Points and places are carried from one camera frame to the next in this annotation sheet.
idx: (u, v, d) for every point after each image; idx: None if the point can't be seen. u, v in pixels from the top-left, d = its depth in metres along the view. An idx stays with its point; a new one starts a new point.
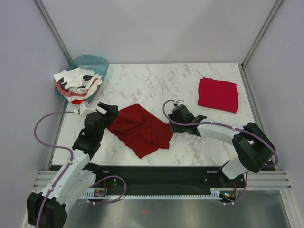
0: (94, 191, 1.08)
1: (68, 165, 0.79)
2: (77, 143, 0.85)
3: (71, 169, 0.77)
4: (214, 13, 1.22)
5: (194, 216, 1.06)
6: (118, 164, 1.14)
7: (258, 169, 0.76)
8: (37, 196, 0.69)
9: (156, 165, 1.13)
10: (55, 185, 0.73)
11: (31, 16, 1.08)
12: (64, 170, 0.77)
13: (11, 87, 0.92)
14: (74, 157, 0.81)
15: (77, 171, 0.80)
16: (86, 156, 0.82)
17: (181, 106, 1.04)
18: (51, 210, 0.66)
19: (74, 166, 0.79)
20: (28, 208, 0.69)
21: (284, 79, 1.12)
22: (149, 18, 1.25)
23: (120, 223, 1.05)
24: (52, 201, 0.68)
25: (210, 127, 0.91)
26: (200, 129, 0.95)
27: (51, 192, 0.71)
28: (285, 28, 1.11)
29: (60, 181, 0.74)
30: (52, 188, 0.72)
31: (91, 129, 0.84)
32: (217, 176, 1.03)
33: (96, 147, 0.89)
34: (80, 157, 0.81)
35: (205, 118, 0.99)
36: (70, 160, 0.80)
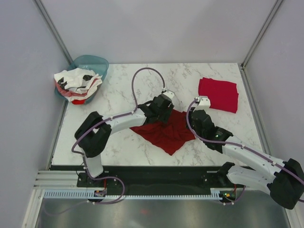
0: (94, 191, 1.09)
1: (130, 112, 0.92)
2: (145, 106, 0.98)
3: (129, 117, 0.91)
4: (214, 12, 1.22)
5: (194, 216, 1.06)
6: (118, 164, 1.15)
7: (293, 206, 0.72)
8: (98, 115, 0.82)
9: (156, 165, 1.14)
10: (114, 118, 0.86)
11: (30, 16, 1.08)
12: (125, 114, 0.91)
13: (10, 87, 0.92)
14: (136, 112, 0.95)
15: (131, 122, 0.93)
16: (144, 118, 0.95)
17: (205, 116, 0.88)
18: (103, 133, 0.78)
19: (132, 117, 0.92)
20: (87, 118, 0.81)
21: (284, 79, 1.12)
22: (149, 18, 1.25)
23: (120, 223, 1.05)
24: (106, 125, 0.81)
25: (240, 152, 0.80)
26: (226, 149, 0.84)
27: (109, 120, 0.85)
28: (285, 28, 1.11)
29: (119, 118, 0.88)
30: (111, 118, 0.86)
31: (159, 102, 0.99)
32: (216, 176, 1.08)
33: (152, 118, 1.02)
34: (140, 114, 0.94)
35: (232, 135, 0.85)
36: (133, 111, 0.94)
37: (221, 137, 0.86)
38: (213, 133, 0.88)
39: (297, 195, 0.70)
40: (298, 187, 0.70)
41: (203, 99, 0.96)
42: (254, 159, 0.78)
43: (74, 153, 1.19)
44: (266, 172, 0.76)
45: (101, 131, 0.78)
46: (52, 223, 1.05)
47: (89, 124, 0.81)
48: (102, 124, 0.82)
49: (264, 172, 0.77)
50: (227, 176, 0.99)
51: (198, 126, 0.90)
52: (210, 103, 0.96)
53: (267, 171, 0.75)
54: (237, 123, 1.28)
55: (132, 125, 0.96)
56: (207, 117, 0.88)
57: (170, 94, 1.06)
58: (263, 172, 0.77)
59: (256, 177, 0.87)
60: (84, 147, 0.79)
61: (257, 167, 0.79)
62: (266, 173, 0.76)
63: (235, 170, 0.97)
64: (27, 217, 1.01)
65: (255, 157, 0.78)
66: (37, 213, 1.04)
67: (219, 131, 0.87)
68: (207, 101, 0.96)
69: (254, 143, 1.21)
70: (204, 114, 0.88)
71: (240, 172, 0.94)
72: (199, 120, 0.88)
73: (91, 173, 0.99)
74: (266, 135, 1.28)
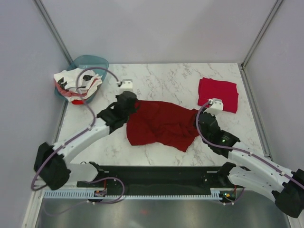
0: (94, 191, 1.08)
1: (86, 129, 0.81)
2: (105, 112, 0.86)
3: (87, 135, 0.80)
4: (214, 13, 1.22)
5: (194, 216, 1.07)
6: (118, 164, 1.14)
7: (297, 215, 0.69)
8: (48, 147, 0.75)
9: (156, 166, 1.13)
10: (67, 144, 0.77)
11: (30, 16, 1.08)
12: (81, 133, 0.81)
13: (11, 87, 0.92)
14: (94, 125, 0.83)
15: (92, 138, 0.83)
16: (106, 128, 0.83)
17: (212, 120, 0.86)
18: (56, 166, 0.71)
19: (90, 133, 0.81)
20: (38, 153, 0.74)
21: (284, 79, 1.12)
22: (148, 18, 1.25)
23: (120, 223, 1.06)
24: (58, 157, 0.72)
25: (248, 159, 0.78)
26: (233, 155, 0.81)
27: (61, 148, 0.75)
28: (285, 28, 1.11)
29: (73, 141, 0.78)
30: (64, 145, 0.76)
31: (122, 104, 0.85)
32: (217, 176, 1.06)
33: (118, 124, 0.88)
34: (99, 127, 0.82)
35: (239, 140, 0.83)
36: (90, 126, 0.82)
37: (226, 142, 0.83)
38: (219, 137, 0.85)
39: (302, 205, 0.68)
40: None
41: (217, 101, 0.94)
42: (262, 167, 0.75)
43: None
44: (274, 182, 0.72)
45: (54, 163, 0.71)
46: (52, 222, 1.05)
47: (42, 158, 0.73)
48: (54, 155, 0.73)
49: (272, 182, 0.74)
50: (228, 177, 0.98)
51: (204, 130, 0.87)
52: (223, 107, 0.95)
53: (275, 181, 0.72)
54: (237, 123, 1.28)
55: (98, 137, 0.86)
56: (214, 120, 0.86)
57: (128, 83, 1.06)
58: (270, 181, 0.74)
59: (261, 182, 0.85)
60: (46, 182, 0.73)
61: (265, 176, 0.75)
62: (274, 183, 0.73)
63: (237, 172, 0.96)
64: (27, 217, 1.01)
65: (263, 165, 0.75)
66: (37, 214, 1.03)
67: (225, 135, 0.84)
68: (220, 104, 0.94)
69: (254, 143, 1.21)
70: (211, 118, 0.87)
71: (242, 175, 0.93)
72: (206, 124, 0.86)
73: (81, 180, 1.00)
74: (265, 136, 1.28)
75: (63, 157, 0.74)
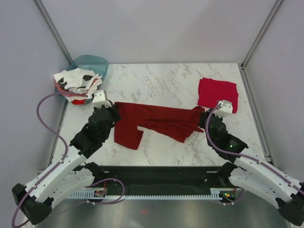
0: (94, 191, 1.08)
1: (58, 163, 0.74)
2: (78, 137, 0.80)
3: (60, 169, 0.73)
4: (214, 13, 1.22)
5: (194, 216, 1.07)
6: (118, 164, 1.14)
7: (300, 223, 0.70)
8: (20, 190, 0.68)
9: (156, 165, 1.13)
10: (39, 184, 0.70)
11: (30, 16, 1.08)
12: (53, 168, 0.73)
13: (11, 87, 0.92)
14: (67, 156, 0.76)
15: (70, 170, 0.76)
16: (80, 157, 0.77)
17: (221, 124, 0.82)
18: (30, 209, 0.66)
19: (63, 166, 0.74)
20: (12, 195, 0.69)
21: (284, 80, 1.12)
22: (148, 18, 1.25)
23: (120, 223, 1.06)
24: (29, 200, 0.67)
25: (255, 167, 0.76)
26: (240, 161, 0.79)
27: (33, 190, 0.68)
28: (285, 28, 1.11)
29: (45, 180, 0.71)
30: (35, 185, 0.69)
31: (94, 127, 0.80)
32: (217, 176, 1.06)
33: (95, 147, 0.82)
34: (73, 158, 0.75)
35: (247, 146, 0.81)
36: (62, 158, 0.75)
37: (235, 147, 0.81)
38: (226, 142, 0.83)
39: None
40: None
41: (226, 104, 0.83)
42: (270, 177, 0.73)
43: None
44: (282, 192, 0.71)
45: (29, 207, 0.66)
46: (52, 222, 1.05)
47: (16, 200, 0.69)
48: (27, 197, 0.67)
49: (279, 191, 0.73)
50: (229, 177, 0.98)
51: (212, 134, 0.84)
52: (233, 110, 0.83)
53: (283, 191, 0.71)
54: (237, 123, 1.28)
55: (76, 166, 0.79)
56: (223, 125, 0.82)
57: (99, 95, 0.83)
58: (278, 192, 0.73)
59: (263, 187, 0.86)
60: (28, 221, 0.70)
61: (272, 186, 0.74)
62: (281, 193, 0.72)
63: (238, 174, 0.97)
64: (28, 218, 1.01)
65: (271, 174, 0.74)
66: None
67: (232, 140, 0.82)
68: (230, 108, 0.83)
69: (254, 143, 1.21)
70: (220, 122, 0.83)
71: (244, 178, 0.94)
72: (214, 128, 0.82)
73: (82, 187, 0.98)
74: (265, 136, 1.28)
75: (36, 199, 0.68)
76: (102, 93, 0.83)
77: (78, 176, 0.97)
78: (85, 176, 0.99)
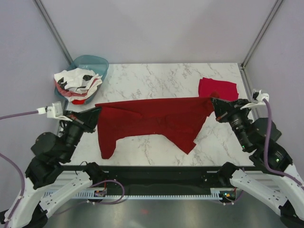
0: (94, 191, 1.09)
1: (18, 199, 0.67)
2: (32, 167, 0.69)
3: (23, 204, 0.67)
4: (214, 12, 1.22)
5: (194, 217, 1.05)
6: (118, 164, 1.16)
7: None
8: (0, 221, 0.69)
9: (156, 165, 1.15)
10: (11, 216, 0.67)
11: (31, 16, 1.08)
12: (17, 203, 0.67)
13: (11, 86, 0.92)
14: (25, 191, 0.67)
15: (36, 198, 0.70)
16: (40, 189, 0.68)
17: (275, 133, 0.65)
18: None
19: (24, 202, 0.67)
20: None
21: (284, 79, 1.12)
22: (149, 18, 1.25)
23: (120, 223, 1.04)
24: None
25: (295, 189, 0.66)
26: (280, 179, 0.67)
27: (9, 223, 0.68)
28: (285, 27, 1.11)
29: (14, 213, 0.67)
30: (9, 219, 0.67)
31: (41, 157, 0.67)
32: (217, 176, 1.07)
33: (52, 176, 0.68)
34: (31, 193, 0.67)
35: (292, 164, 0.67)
36: (21, 193, 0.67)
37: (280, 163, 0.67)
38: (270, 155, 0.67)
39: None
40: None
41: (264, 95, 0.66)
42: None
43: (74, 153, 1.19)
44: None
45: None
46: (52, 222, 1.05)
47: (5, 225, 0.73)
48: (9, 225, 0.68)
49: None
50: (230, 179, 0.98)
51: (258, 141, 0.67)
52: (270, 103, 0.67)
53: None
54: None
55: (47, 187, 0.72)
56: (278, 134, 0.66)
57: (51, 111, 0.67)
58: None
59: (266, 194, 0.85)
60: None
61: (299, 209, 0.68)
62: None
63: (240, 176, 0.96)
64: None
65: None
66: None
67: (280, 153, 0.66)
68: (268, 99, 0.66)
69: None
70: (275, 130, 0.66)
71: (247, 181, 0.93)
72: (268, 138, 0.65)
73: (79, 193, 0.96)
74: None
75: None
76: (53, 109, 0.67)
77: (74, 182, 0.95)
78: (81, 182, 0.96)
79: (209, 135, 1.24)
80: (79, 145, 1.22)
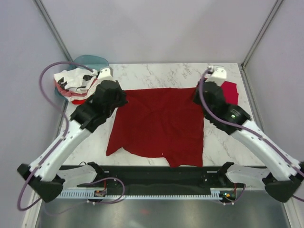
0: (94, 191, 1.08)
1: (60, 140, 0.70)
2: (80, 110, 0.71)
3: (63, 145, 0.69)
4: (214, 13, 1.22)
5: (194, 216, 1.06)
6: (118, 164, 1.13)
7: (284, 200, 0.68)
8: (24, 171, 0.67)
9: (156, 166, 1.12)
10: (42, 163, 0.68)
11: (30, 16, 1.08)
12: (56, 145, 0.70)
13: (11, 87, 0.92)
14: (68, 132, 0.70)
15: (75, 144, 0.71)
16: (83, 132, 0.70)
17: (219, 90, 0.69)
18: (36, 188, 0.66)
19: (66, 143, 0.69)
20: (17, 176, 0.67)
21: (284, 79, 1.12)
22: (148, 18, 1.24)
23: (120, 223, 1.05)
24: (35, 180, 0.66)
25: (260, 145, 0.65)
26: (241, 134, 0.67)
27: (37, 170, 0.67)
28: (285, 27, 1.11)
29: (49, 157, 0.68)
30: (39, 165, 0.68)
31: (100, 97, 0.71)
32: (217, 175, 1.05)
33: (99, 122, 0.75)
34: (74, 134, 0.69)
35: (251, 118, 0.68)
36: (63, 135, 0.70)
37: (237, 119, 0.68)
38: (226, 113, 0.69)
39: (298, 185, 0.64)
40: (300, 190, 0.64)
41: (218, 68, 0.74)
42: (271, 155, 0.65)
43: (74, 153, 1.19)
44: (280, 173, 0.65)
45: (35, 186, 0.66)
46: (52, 222, 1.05)
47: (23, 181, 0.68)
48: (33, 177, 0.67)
49: (275, 170, 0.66)
50: (226, 174, 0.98)
51: (208, 100, 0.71)
52: (226, 75, 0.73)
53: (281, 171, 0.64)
54: None
55: (81, 140, 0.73)
56: (220, 90, 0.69)
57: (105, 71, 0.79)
58: (274, 170, 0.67)
59: (254, 173, 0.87)
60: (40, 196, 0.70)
61: (270, 165, 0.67)
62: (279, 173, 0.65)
63: (233, 168, 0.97)
64: (27, 217, 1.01)
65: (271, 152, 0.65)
66: (38, 213, 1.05)
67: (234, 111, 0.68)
68: (223, 72, 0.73)
69: None
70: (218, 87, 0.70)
71: (238, 170, 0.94)
72: (210, 93, 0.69)
73: (84, 181, 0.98)
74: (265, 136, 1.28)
75: (41, 179, 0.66)
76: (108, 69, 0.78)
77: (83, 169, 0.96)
78: (90, 171, 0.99)
79: (209, 135, 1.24)
80: (79, 145, 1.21)
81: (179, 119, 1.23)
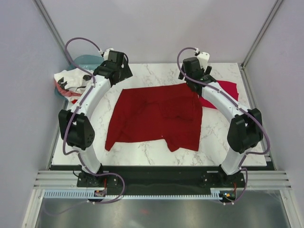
0: (94, 191, 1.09)
1: (91, 87, 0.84)
2: (99, 69, 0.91)
3: (95, 90, 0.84)
4: (214, 12, 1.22)
5: (194, 217, 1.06)
6: (118, 164, 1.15)
7: (241, 150, 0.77)
8: (67, 112, 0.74)
9: (156, 165, 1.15)
10: (82, 104, 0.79)
11: (30, 16, 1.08)
12: (89, 91, 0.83)
13: (11, 87, 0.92)
14: (97, 81, 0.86)
15: (100, 93, 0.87)
16: (107, 81, 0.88)
17: (194, 60, 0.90)
18: (81, 123, 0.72)
19: (97, 89, 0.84)
20: (59, 120, 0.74)
21: (284, 79, 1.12)
22: (149, 17, 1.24)
23: (120, 223, 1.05)
24: (80, 117, 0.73)
25: (216, 95, 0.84)
26: (205, 91, 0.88)
27: (78, 109, 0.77)
28: (285, 27, 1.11)
29: (86, 100, 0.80)
30: (80, 105, 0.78)
31: (113, 58, 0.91)
32: (218, 173, 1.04)
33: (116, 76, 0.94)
34: (102, 82, 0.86)
35: (215, 80, 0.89)
36: (93, 83, 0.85)
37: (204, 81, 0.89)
38: (199, 77, 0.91)
39: (243, 124, 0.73)
40: (253, 136, 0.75)
41: (203, 52, 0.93)
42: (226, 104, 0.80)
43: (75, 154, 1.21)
44: (230, 115, 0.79)
45: (81, 122, 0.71)
46: (52, 222, 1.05)
47: (64, 123, 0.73)
48: (76, 116, 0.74)
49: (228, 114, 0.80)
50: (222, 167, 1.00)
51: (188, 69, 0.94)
52: (209, 58, 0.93)
53: (230, 112, 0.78)
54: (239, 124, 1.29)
55: (102, 93, 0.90)
56: (196, 61, 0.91)
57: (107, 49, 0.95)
58: (228, 115, 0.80)
59: None
60: (78, 142, 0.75)
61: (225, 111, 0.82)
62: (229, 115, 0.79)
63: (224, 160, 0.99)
64: (27, 217, 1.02)
65: (225, 101, 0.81)
66: (37, 213, 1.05)
67: (204, 76, 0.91)
68: (206, 55, 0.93)
69: None
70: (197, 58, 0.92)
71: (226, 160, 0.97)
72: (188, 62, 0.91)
73: (91, 168, 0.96)
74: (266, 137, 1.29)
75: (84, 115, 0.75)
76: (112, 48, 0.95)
77: None
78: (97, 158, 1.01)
79: (209, 134, 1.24)
80: None
81: (176, 105, 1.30)
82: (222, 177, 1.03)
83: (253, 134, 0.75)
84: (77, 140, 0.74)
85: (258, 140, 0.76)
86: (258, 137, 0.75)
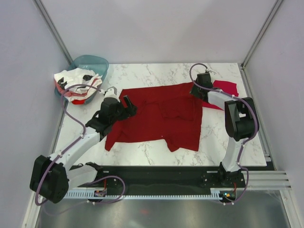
0: (94, 191, 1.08)
1: (79, 137, 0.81)
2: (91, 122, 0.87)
3: (82, 142, 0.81)
4: (214, 12, 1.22)
5: (194, 216, 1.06)
6: (118, 164, 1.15)
7: (236, 137, 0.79)
8: (44, 159, 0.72)
9: (156, 166, 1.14)
10: (64, 153, 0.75)
11: (30, 16, 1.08)
12: (74, 142, 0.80)
13: (11, 87, 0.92)
14: (86, 133, 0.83)
15: (87, 145, 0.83)
16: (97, 135, 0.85)
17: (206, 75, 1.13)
18: (56, 175, 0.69)
19: (84, 141, 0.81)
20: (34, 168, 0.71)
21: (284, 79, 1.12)
22: (148, 18, 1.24)
23: (120, 223, 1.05)
24: (56, 167, 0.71)
25: (215, 94, 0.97)
26: (210, 94, 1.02)
27: (58, 158, 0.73)
28: (285, 27, 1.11)
29: (70, 150, 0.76)
30: (61, 154, 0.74)
31: (105, 111, 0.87)
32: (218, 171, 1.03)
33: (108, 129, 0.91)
34: (92, 134, 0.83)
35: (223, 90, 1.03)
36: (82, 134, 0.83)
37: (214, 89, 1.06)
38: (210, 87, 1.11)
39: (235, 109, 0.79)
40: (248, 123, 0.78)
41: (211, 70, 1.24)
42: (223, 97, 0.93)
43: None
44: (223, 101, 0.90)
45: (56, 174, 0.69)
46: (52, 222, 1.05)
47: (39, 173, 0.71)
48: (53, 166, 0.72)
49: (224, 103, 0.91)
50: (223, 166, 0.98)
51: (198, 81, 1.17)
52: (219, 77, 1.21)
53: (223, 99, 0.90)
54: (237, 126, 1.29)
55: (89, 146, 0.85)
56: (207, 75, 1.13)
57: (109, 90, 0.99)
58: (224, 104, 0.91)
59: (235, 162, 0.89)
60: (46, 196, 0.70)
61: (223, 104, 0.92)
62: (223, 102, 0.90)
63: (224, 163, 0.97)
64: (27, 217, 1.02)
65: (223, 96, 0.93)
66: (38, 213, 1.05)
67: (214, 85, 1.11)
68: None
69: (254, 143, 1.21)
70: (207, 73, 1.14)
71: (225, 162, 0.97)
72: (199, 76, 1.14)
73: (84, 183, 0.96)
74: (266, 137, 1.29)
75: (63, 166, 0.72)
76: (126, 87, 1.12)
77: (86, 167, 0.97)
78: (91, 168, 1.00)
79: (209, 135, 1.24)
80: None
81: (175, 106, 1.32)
82: (221, 176, 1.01)
83: (249, 123, 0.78)
84: (46, 194, 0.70)
85: (255, 128, 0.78)
86: (254, 126, 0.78)
